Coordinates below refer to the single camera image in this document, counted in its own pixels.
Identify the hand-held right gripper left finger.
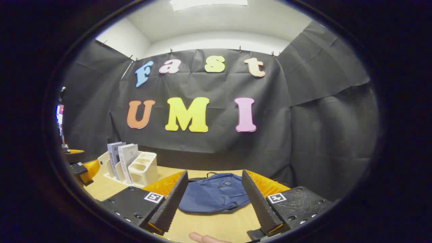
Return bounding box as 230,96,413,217
100,170,189,236

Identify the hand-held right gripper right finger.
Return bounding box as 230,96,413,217
241,169,334,241

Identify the cream plastic bookshelf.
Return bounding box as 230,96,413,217
97,150,158,188

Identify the grey patterned cover book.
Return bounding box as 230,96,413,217
118,144,139,185

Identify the blue schoolbag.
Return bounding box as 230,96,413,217
178,172,252,215

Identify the black backdrop cloth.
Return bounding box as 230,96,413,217
62,20,380,203

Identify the ceiling light panel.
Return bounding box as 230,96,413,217
169,0,248,11

